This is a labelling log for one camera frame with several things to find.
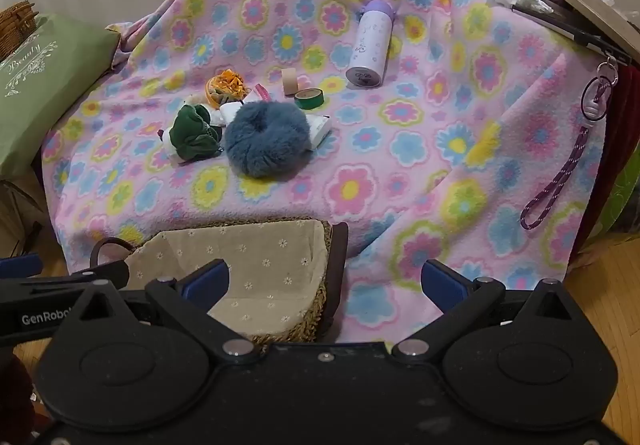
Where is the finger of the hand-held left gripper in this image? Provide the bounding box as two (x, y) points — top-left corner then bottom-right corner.
(0, 253), (43, 280)
(0, 260), (131, 297)

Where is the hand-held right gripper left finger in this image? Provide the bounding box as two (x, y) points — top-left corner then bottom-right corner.
(65, 259), (262, 365)

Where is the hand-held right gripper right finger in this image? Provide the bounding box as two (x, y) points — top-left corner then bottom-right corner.
(391, 259), (588, 365)

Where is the woven basket with beige lining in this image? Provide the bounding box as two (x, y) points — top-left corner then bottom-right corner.
(90, 219), (349, 346)

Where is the green velvet scrunchie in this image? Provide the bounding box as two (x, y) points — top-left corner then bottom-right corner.
(169, 104), (223, 166)

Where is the blue fluffy scrunchie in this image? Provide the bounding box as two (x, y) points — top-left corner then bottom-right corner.
(223, 100), (312, 181)

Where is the white pink striped cloth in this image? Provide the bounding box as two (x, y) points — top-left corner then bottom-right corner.
(219, 82), (273, 126)

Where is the white tissue pack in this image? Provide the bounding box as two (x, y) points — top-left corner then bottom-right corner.
(302, 113), (333, 149)

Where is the green tape roll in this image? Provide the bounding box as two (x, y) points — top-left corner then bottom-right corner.
(294, 88), (326, 110)

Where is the pink floral fleece blanket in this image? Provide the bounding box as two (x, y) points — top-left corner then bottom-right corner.
(37, 0), (608, 346)

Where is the green printed cloth bag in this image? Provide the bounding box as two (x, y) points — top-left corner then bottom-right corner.
(0, 14), (122, 182)

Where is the green patterned bag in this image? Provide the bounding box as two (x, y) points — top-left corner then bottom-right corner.
(597, 158), (640, 238)

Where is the dark red cloth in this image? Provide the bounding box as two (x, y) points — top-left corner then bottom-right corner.
(587, 62), (640, 251)

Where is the white key charm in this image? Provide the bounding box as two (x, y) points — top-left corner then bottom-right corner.
(580, 76), (615, 122)

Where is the brown wicker basket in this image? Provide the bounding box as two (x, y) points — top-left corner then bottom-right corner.
(0, 0), (41, 61)

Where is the white purple bottle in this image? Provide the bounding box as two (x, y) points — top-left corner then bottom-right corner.
(346, 0), (397, 88)

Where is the grey flat board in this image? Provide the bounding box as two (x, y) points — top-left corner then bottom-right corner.
(540, 0), (640, 63)

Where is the purple braided strap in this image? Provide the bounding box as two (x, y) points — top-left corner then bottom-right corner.
(520, 125), (591, 230)

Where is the metal key ring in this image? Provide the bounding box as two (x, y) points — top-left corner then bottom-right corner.
(596, 55), (622, 87)

